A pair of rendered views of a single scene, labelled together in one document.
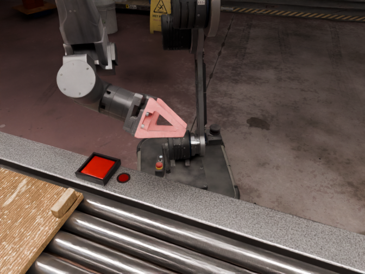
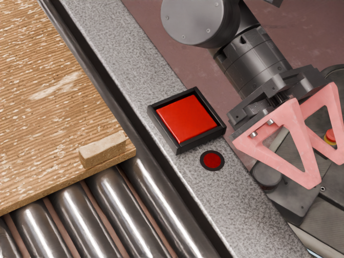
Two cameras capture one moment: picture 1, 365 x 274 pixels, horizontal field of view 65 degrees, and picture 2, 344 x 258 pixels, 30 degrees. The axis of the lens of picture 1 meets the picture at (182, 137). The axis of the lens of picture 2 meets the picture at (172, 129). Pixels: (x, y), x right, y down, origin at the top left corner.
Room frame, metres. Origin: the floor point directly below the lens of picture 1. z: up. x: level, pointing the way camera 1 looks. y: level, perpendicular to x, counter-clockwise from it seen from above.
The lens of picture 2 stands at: (0.04, -0.05, 1.59)
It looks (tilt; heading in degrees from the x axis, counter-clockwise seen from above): 54 degrees down; 32
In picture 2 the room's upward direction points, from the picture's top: 9 degrees clockwise
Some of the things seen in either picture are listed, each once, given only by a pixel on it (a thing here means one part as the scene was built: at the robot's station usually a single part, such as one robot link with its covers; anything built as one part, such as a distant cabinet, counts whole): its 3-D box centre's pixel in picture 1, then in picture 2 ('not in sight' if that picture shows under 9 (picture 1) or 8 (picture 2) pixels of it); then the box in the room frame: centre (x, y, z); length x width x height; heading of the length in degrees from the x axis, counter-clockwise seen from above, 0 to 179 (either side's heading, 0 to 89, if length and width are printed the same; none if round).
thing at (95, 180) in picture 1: (98, 168); (186, 120); (0.48, 0.20, 0.92); 0.08 x 0.08 x 0.02; 70
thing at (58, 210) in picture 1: (64, 203); (103, 150); (0.36, 0.23, 0.95); 0.06 x 0.02 x 0.03; 160
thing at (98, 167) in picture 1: (99, 168); (186, 120); (0.48, 0.20, 0.92); 0.06 x 0.06 x 0.01; 70
